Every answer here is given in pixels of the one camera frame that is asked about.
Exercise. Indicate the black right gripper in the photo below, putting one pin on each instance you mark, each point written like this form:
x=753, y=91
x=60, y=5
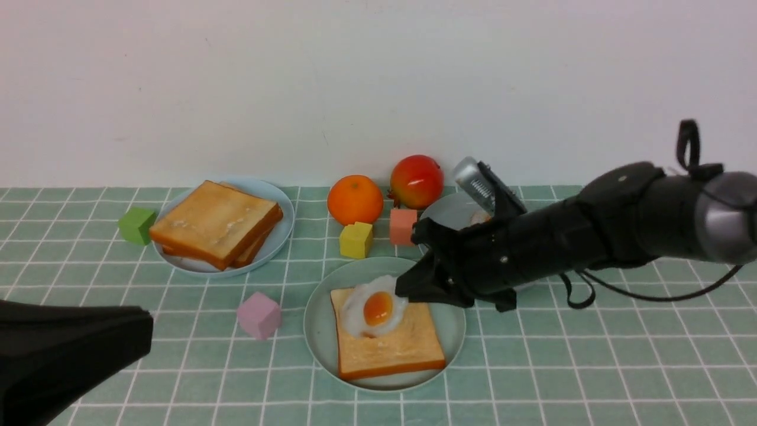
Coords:
x=486, y=262

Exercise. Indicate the fried egg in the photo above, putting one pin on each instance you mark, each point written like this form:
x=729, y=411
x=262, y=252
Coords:
x=373, y=309
x=479, y=217

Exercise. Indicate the toast slice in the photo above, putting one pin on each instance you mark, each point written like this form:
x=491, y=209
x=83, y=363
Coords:
x=411, y=346
x=245, y=258
x=216, y=223

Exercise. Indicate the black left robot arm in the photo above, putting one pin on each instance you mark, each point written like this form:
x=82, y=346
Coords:
x=52, y=355

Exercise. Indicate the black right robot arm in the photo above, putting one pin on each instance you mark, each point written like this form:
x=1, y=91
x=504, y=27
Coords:
x=623, y=219

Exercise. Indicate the salmon cube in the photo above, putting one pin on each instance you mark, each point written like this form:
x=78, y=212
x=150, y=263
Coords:
x=401, y=223

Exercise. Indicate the grey-blue egg plate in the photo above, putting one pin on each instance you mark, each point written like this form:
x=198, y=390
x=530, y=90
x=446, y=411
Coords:
x=453, y=211

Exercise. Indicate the yellow cube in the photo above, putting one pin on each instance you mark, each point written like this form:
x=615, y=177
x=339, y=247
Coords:
x=355, y=240

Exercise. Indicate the red pomegranate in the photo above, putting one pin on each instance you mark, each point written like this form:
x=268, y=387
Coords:
x=416, y=182

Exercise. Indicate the orange fruit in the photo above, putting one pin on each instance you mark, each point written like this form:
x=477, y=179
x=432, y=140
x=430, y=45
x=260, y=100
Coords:
x=355, y=198

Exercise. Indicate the mint green plate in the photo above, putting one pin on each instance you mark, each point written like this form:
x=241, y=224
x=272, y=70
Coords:
x=321, y=327

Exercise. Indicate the green checkered tablecloth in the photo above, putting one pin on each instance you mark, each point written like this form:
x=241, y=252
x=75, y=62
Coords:
x=619, y=362

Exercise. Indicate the pink cube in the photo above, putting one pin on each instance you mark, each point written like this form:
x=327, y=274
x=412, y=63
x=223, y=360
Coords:
x=259, y=316

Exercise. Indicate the light blue bread plate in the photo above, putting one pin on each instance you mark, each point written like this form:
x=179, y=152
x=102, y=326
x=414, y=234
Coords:
x=270, y=248

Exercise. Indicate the green cube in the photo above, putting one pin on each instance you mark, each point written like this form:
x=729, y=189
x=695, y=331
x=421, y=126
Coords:
x=135, y=224

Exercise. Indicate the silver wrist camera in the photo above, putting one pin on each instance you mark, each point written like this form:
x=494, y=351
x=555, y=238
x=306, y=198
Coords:
x=478, y=181

